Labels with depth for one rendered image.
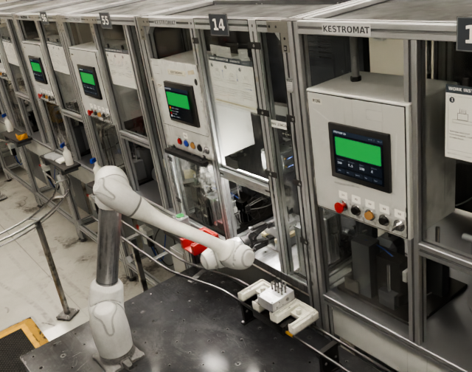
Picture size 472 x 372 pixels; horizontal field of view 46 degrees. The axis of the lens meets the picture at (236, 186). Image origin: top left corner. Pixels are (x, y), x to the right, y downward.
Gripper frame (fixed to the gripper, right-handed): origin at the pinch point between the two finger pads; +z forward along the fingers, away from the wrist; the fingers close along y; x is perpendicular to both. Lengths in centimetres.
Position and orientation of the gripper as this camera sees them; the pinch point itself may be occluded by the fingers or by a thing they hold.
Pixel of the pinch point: (273, 229)
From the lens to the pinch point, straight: 268.9
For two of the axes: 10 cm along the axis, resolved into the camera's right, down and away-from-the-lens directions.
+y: -1.0, -9.2, -3.9
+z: 7.9, -3.1, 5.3
